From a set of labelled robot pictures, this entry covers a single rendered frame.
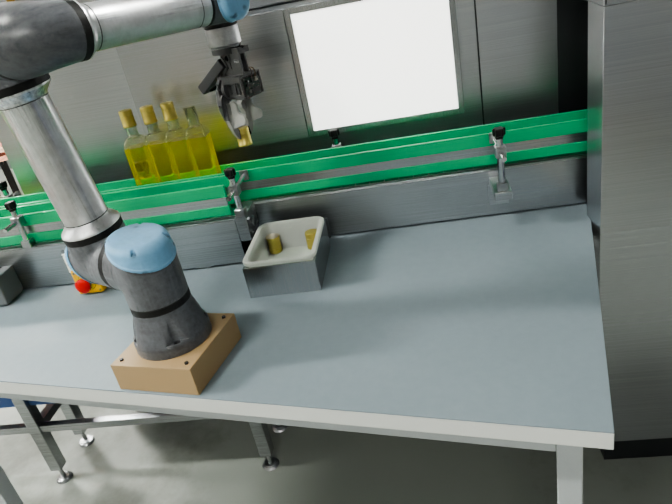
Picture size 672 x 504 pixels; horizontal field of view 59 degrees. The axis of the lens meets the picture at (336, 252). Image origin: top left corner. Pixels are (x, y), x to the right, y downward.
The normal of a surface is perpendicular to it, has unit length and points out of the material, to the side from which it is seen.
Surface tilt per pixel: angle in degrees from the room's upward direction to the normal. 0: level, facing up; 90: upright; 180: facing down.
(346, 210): 90
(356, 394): 0
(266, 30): 90
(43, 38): 91
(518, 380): 0
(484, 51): 90
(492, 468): 0
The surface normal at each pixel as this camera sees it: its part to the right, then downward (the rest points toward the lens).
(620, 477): -0.18, -0.88
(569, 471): -0.30, 0.48
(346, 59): -0.09, 0.47
